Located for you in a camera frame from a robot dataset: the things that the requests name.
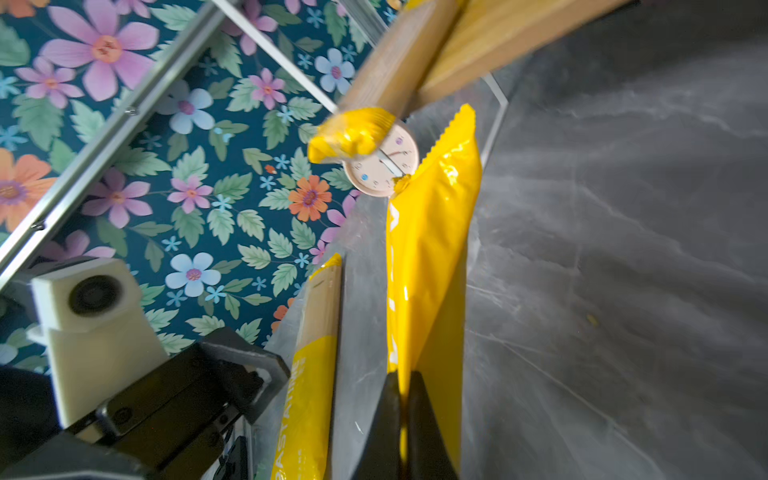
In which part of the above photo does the yellow wooden two-tier shelf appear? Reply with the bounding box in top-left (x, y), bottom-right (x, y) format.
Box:
top-left (413, 0), bottom-right (631, 169)

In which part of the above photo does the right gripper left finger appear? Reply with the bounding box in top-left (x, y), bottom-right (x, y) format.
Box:
top-left (352, 372), bottom-right (401, 480)

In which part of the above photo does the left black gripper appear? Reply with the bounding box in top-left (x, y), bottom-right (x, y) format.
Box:
top-left (1, 328), bottom-right (290, 479)

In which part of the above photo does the yellow pasta bag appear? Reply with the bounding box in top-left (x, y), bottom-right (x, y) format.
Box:
top-left (271, 254), bottom-right (343, 479)
top-left (386, 105), bottom-right (483, 473)
top-left (308, 0), bottom-right (466, 164)

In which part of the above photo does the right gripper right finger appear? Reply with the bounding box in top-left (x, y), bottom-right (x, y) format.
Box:
top-left (407, 372), bottom-right (458, 480)

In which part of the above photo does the pink round alarm clock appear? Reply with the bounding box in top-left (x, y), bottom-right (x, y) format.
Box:
top-left (343, 121), bottom-right (420, 198)

